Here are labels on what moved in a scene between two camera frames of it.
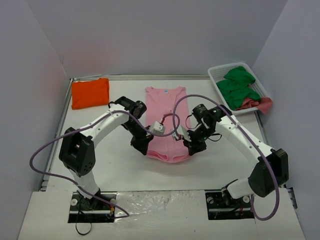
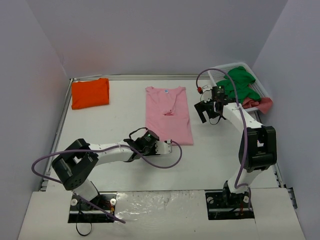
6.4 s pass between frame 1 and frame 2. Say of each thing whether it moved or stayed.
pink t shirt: moved
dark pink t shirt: stayed
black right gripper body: moved
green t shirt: stayed
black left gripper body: moved
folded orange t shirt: stayed
